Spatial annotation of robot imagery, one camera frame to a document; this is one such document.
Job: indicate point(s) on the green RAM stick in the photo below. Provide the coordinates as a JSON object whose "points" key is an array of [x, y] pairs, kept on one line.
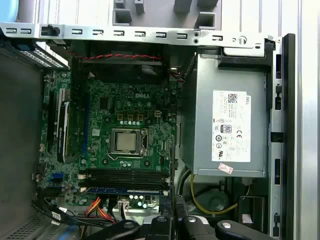
{"points": [[172, 162]]}

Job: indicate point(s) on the black RAM slot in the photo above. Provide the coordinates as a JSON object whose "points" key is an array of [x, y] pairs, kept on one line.
{"points": [[125, 177], [125, 183], [125, 171]]}

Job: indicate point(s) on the blue disk carrier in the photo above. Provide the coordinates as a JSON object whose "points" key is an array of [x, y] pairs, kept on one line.
{"points": [[71, 232]]}

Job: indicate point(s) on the perforated metal drive cage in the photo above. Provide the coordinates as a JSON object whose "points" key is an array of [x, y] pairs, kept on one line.
{"points": [[42, 57]]}

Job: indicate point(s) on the grey plastic parts rack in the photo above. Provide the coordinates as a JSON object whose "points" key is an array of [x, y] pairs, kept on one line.
{"points": [[160, 12]]}

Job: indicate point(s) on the silver power supply unit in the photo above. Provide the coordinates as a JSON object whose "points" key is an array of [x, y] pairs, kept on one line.
{"points": [[200, 120]]}

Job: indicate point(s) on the silver CPU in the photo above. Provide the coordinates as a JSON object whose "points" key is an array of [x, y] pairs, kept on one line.
{"points": [[125, 140]]}

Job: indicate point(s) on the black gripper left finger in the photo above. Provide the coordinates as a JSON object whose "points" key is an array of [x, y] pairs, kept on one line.
{"points": [[128, 227]]}

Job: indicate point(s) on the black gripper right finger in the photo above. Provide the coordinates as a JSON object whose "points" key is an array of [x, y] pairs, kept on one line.
{"points": [[197, 230]]}

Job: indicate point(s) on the white power supply label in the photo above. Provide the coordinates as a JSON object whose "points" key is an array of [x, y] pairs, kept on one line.
{"points": [[231, 130]]}

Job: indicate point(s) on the black cooling fan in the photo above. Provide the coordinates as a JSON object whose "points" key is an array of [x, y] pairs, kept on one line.
{"points": [[120, 71]]}

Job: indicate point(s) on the pink sticker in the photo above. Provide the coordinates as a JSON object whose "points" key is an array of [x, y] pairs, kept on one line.
{"points": [[225, 168]]}

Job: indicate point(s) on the metal socket cover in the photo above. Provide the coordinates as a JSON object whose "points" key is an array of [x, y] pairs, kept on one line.
{"points": [[113, 141]]}

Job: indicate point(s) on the grey metal PC case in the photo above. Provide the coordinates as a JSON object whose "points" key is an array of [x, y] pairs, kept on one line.
{"points": [[22, 112]]}

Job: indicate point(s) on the thin metal locking lever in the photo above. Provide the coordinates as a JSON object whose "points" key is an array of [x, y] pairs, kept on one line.
{"points": [[127, 157]]}

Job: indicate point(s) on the blue SATA connector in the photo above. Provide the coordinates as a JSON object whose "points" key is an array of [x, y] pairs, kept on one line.
{"points": [[56, 180]]}

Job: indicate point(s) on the RAM stick with blue label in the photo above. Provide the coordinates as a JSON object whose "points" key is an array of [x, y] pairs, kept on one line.
{"points": [[122, 191]]}

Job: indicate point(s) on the green Dell motherboard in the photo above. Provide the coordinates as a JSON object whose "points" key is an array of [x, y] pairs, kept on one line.
{"points": [[150, 117]]}

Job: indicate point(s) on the black and white expansion slot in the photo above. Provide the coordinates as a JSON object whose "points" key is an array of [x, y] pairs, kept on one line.
{"points": [[62, 132]]}

